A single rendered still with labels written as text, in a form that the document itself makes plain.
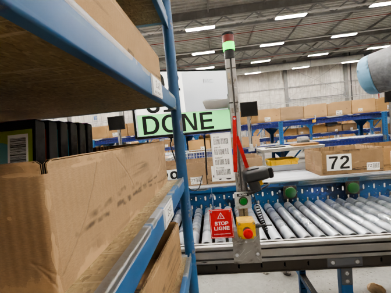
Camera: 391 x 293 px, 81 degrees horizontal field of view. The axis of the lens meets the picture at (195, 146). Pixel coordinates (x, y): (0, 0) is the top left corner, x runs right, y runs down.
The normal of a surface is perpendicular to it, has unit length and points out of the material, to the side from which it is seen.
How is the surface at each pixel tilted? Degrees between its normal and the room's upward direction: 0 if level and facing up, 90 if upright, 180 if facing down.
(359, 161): 91
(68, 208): 91
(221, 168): 90
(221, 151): 90
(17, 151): 82
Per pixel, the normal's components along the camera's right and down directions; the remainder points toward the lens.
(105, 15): 0.99, -0.07
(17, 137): -0.09, -0.08
